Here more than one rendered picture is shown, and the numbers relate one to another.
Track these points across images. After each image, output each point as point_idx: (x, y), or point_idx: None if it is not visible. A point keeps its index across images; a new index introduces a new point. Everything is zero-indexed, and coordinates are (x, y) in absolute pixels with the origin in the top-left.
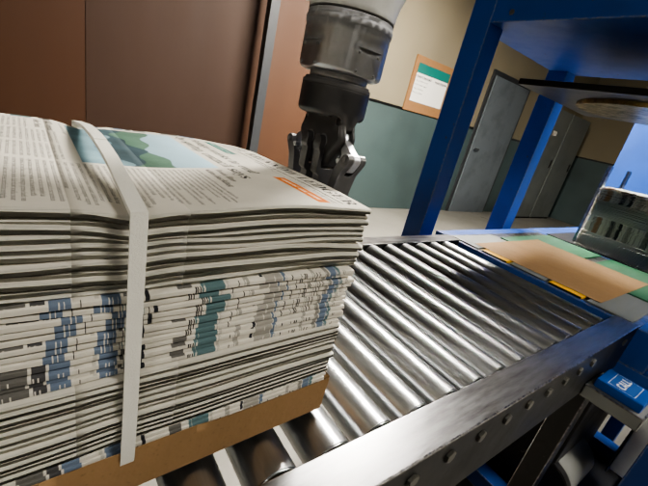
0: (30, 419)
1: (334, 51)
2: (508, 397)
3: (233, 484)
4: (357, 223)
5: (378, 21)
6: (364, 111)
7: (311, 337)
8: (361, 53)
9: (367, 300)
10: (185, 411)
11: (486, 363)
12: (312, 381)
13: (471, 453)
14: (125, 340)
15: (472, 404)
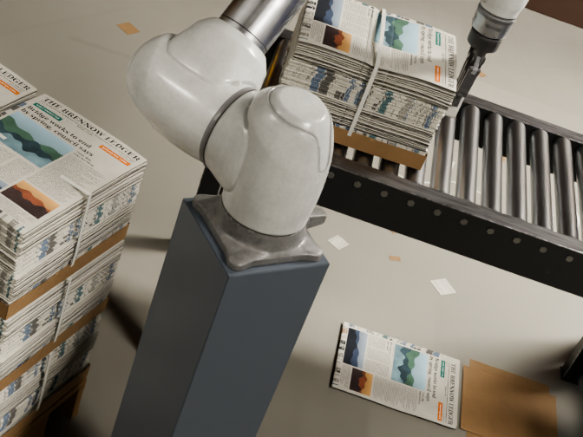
0: (337, 105)
1: (477, 23)
2: (523, 230)
3: (393, 314)
4: (448, 94)
5: (497, 18)
6: (492, 48)
7: (420, 130)
8: (488, 28)
9: (513, 166)
10: (369, 129)
11: (540, 222)
12: (419, 153)
13: (485, 241)
14: (363, 96)
15: (496, 217)
